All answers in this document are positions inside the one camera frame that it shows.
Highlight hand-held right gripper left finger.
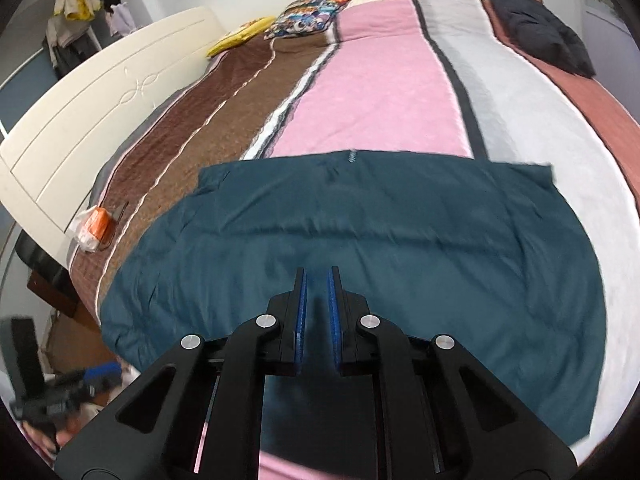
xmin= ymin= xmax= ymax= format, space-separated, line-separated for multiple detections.
xmin=54 ymin=267 xmax=307 ymax=480

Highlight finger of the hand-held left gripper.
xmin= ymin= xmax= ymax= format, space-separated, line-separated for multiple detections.
xmin=82 ymin=363 xmax=125 ymax=388

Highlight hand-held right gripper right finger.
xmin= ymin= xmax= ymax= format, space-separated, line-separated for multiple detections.
xmin=327 ymin=265 xmax=579 ymax=480

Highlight teal quilted puffer jacket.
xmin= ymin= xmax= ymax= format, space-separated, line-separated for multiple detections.
xmin=99 ymin=149 xmax=608 ymax=461

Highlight person's left hand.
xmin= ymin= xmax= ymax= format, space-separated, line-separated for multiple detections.
xmin=22 ymin=402 xmax=101 ymax=463

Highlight brown wooden nightstand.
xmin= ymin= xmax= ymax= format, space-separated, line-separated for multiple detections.
xmin=26 ymin=267 xmax=103 ymax=361

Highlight black padded seat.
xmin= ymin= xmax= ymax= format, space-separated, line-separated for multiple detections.
xmin=14 ymin=232 xmax=73 ymax=307

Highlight orange and white plastic bag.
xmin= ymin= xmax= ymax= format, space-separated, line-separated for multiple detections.
xmin=69 ymin=204 xmax=127 ymax=254

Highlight striped bed blanket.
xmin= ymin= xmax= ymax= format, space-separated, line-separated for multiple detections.
xmin=65 ymin=0 xmax=640 ymax=480

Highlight cream wooden headboard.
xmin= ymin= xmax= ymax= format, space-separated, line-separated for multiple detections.
xmin=0 ymin=6 xmax=223 ymax=267

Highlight yellow pillow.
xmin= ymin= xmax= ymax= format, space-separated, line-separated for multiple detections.
xmin=207 ymin=16 xmax=277 ymax=58

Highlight colourful printed pillow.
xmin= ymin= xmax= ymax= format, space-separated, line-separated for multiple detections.
xmin=263 ymin=0 xmax=353 ymax=41

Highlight black puffer jacket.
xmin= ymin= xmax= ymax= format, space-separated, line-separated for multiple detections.
xmin=484 ymin=0 xmax=597 ymax=79

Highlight lilac wardrobe with floral trim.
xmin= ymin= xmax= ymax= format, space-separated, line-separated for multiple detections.
xmin=575 ymin=0 xmax=640 ymax=66

